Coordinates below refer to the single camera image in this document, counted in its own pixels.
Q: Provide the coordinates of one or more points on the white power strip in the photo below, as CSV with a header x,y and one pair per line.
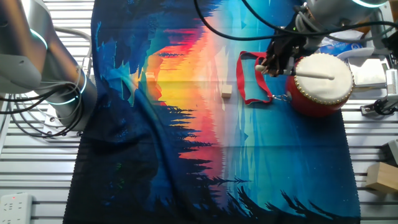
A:
x,y
15,208

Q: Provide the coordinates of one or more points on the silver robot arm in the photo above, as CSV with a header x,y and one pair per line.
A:
x,y
18,46

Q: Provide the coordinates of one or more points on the small wooden cube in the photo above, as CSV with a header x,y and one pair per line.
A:
x,y
226,91

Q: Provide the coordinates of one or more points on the grey ribbed device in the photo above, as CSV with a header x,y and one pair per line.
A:
x,y
392,82

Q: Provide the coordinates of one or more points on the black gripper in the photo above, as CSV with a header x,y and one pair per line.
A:
x,y
293,40

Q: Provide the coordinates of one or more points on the red drum with white skin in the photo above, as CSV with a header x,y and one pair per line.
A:
x,y
326,93

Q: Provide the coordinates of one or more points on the grey metal plate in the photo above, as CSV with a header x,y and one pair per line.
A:
x,y
370,76

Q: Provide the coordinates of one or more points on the colourful sunset landscape cloth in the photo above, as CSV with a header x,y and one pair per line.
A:
x,y
155,140

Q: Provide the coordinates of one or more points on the cardboard box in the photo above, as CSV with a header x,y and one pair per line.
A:
x,y
394,11

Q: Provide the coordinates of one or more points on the blue tissue packet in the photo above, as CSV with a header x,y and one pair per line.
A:
x,y
342,49

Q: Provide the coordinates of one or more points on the large wooden block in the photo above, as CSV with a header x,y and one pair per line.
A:
x,y
384,177

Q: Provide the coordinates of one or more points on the wooden drumstick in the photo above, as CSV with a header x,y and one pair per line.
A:
x,y
314,74

